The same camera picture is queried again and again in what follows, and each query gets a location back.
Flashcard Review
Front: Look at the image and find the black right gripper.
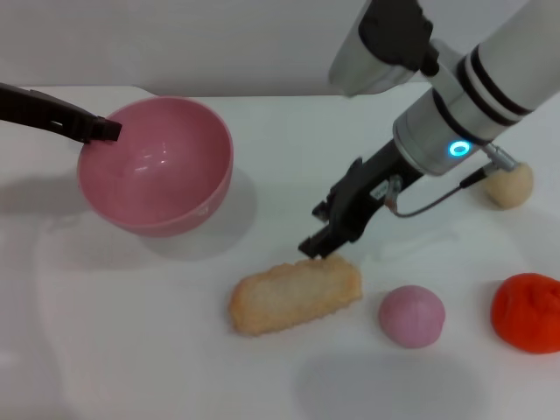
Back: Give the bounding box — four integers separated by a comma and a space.
298, 138, 424, 260

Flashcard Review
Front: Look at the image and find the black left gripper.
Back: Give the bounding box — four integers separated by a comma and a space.
0, 80, 123, 144

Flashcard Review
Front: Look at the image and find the pink plastic bowl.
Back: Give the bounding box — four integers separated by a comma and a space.
77, 96, 235, 239

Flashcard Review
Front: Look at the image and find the orange striped bread loaf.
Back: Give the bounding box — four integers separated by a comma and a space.
228, 255, 363, 337

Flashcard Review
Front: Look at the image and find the pink round bun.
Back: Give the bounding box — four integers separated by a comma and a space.
378, 284, 446, 350

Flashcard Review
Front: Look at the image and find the beige bun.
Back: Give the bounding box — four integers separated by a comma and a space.
483, 162, 535, 210

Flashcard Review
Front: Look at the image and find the orange red bun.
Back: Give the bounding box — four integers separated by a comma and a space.
490, 271, 560, 354

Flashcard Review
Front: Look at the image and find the right wrist camera housing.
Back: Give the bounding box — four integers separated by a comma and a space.
328, 0, 441, 97

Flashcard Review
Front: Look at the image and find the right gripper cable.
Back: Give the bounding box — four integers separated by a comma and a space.
384, 146, 518, 219

